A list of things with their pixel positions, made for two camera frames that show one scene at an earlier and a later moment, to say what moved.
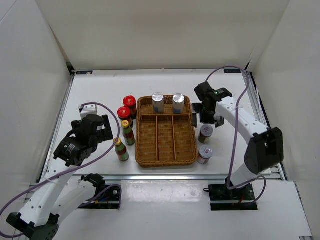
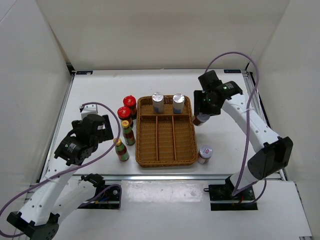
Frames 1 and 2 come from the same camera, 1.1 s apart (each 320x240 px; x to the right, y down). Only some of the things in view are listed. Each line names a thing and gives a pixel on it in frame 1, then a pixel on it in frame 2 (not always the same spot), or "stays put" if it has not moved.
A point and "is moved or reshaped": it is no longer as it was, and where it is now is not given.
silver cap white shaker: x=178 y=102 stays put
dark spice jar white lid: x=205 y=133 is moved or reshaped
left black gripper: x=106 y=133 stays put
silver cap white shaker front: x=158 y=100 stays put
